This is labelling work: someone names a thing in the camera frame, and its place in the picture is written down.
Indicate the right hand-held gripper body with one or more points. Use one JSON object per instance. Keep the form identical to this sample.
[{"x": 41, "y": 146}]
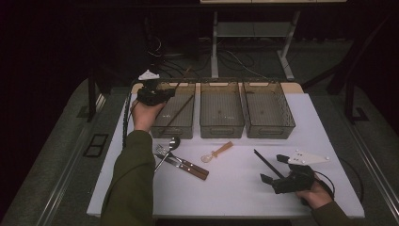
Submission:
[{"x": 295, "y": 183}]

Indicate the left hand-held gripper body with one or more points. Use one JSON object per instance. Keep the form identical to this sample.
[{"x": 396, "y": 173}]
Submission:
[{"x": 150, "y": 94}]

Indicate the black chopstick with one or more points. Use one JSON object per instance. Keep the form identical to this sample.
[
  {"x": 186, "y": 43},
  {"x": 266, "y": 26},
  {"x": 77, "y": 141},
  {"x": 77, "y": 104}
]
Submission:
[
  {"x": 265, "y": 160},
  {"x": 269, "y": 164}
]

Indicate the brown wooden chopstick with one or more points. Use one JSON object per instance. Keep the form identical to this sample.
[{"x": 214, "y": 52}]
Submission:
[
  {"x": 183, "y": 78},
  {"x": 177, "y": 113}
]

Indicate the transparent grey plastic bin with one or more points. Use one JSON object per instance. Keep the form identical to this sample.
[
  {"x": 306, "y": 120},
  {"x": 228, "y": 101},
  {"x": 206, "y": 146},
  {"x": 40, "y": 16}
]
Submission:
[
  {"x": 175, "y": 125},
  {"x": 268, "y": 109},
  {"x": 221, "y": 113}
]

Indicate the metal spoon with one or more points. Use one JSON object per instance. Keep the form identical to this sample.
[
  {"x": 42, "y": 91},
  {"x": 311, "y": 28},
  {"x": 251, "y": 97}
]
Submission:
[{"x": 174, "y": 142}]

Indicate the wooden spoon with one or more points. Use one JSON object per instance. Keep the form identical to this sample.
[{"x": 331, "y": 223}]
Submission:
[{"x": 219, "y": 151}]

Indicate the person's left hand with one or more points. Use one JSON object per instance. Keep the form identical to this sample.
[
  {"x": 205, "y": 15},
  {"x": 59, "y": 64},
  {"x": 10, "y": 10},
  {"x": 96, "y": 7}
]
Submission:
[{"x": 144, "y": 117}]

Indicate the person's right hand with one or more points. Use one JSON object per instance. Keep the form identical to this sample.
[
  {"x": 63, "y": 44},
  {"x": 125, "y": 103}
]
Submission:
[{"x": 316, "y": 196}]

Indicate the black upright stand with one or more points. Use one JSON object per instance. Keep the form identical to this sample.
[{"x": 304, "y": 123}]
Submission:
[
  {"x": 348, "y": 103},
  {"x": 91, "y": 103}
]

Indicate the black angled stand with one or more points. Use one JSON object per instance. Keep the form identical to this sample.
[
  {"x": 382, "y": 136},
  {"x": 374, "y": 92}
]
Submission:
[{"x": 340, "y": 81}]

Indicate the black rectangular floor frame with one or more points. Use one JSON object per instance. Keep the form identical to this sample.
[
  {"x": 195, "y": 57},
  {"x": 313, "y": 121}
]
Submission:
[{"x": 101, "y": 135}]

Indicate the metal floor rail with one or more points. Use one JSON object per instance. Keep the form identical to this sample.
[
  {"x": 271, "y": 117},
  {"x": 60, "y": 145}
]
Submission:
[
  {"x": 376, "y": 175},
  {"x": 62, "y": 188}
]

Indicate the grey metal frame desk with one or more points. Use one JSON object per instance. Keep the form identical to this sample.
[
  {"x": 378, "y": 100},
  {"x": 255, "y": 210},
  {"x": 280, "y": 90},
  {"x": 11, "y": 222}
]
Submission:
[{"x": 251, "y": 29}]

